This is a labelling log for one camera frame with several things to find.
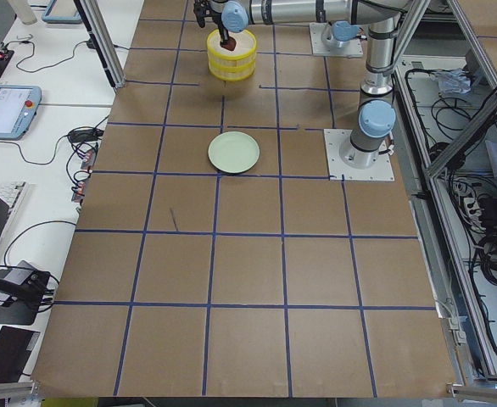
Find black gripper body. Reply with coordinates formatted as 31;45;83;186
217;23;230;42

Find brown bun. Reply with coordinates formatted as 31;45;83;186
220;37;237;52

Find yellow steamer layer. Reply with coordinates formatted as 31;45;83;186
209;61;256;82
206;28;259;69

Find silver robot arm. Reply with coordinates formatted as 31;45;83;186
321;20;360;42
193;1;426;104

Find light green plate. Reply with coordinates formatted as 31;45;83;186
208;131;260;174

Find black power adapter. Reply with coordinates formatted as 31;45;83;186
68;128;103;143

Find white keyboard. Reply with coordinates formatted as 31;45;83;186
0;181;34;224

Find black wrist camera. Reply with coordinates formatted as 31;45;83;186
193;0;209;28

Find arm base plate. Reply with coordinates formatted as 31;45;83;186
309;21;363;59
323;129;394;182

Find aluminium frame post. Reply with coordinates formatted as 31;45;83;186
74;0;126;89

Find black camera stand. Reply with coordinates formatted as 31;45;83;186
0;261;52;326

